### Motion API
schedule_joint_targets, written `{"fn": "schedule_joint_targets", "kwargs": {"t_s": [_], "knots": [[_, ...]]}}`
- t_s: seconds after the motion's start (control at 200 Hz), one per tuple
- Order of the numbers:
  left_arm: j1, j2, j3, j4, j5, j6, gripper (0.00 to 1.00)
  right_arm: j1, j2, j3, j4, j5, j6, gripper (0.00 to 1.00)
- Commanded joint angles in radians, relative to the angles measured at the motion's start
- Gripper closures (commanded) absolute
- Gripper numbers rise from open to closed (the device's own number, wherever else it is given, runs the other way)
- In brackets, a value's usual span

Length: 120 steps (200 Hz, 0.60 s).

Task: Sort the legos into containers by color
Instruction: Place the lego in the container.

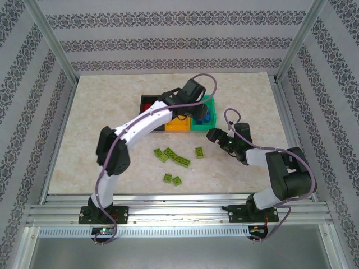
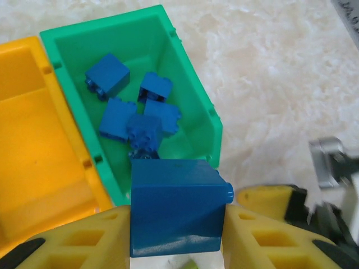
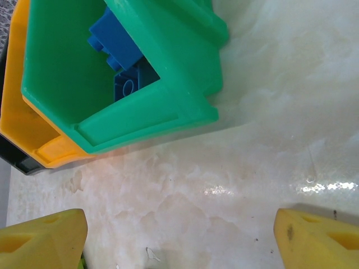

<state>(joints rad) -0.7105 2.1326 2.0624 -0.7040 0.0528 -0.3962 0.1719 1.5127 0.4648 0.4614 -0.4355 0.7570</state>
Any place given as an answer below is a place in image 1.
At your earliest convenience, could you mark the green plastic bin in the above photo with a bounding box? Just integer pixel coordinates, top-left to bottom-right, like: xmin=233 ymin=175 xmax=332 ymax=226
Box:
xmin=190 ymin=94 xmax=218 ymax=132

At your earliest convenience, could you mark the orange plastic bin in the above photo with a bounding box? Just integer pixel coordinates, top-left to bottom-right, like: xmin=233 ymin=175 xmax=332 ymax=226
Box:
xmin=164 ymin=112 xmax=192 ymax=132

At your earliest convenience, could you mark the black plastic bin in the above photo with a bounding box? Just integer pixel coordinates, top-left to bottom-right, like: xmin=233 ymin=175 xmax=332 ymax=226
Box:
xmin=140 ymin=94 xmax=167 ymax=132

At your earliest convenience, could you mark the grey metal panel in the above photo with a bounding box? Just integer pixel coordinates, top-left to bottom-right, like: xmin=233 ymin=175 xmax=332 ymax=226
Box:
xmin=27 ymin=236 xmax=332 ymax=269

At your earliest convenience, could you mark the aluminium side rail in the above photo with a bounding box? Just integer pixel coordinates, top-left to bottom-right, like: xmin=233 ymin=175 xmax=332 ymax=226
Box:
xmin=270 ymin=75 xmax=320 ymax=202

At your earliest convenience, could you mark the aluminium front rail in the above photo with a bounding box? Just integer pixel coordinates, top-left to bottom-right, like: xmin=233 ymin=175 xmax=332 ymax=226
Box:
xmin=26 ymin=192 xmax=333 ymax=225

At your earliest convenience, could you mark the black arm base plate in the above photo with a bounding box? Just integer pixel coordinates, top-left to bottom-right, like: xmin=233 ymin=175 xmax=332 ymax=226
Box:
xmin=78 ymin=206 xmax=129 ymax=225
xmin=228 ymin=204 xmax=278 ymax=224

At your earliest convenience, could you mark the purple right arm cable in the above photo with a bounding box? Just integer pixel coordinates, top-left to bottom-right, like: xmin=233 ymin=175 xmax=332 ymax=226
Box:
xmin=224 ymin=108 xmax=316 ymax=244

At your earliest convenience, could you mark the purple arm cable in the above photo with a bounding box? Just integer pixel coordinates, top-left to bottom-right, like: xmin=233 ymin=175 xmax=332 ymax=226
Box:
xmin=94 ymin=73 xmax=219 ymax=247
xmin=224 ymin=108 xmax=316 ymax=244

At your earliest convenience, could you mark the slotted grey cable duct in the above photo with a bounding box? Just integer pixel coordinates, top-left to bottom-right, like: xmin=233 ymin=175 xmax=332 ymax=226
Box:
xmin=38 ymin=226 xmax=250 ymax=238

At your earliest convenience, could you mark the aluminium frame post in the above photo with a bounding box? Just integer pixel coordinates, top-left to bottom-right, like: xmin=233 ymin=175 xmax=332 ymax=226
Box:
xmin=26 ymin=0 xmax=79 ymax=85
xmin=273 ymin=0 xmax=329 ymax=84

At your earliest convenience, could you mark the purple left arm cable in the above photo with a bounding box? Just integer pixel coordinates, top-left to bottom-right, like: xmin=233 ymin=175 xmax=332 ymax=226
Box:
xmin=94 ymin=73 xmax=219 ymax=247

